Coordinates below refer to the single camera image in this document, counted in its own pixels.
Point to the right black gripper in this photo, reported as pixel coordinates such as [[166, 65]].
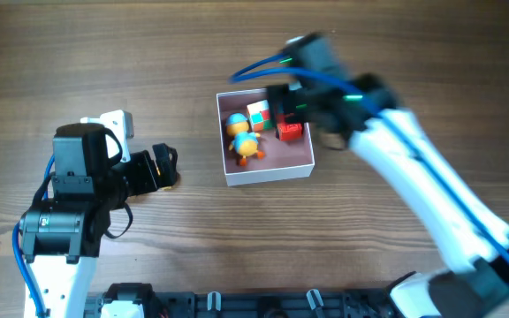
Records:
[[281, 104]]

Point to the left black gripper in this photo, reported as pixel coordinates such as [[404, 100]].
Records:
[[165, 161]]

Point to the colourful puzzle cube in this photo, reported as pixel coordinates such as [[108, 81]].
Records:
[[258, 114]]

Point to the red toy truck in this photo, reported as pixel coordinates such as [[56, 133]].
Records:
[[288, 131]]

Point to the yellow duck toy blue hat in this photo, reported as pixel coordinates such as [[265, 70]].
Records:
[[244, 142]]

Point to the white cardboard box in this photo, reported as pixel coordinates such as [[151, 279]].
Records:
[[282, 160]]

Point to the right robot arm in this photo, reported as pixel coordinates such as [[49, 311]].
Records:
[[473, 242]]

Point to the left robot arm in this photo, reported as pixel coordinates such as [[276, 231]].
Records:
[[57, 240]]

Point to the yellow round fan wheel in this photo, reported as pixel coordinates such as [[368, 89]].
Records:
[[175, 185]]

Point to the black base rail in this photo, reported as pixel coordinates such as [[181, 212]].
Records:
[[139, 300]]

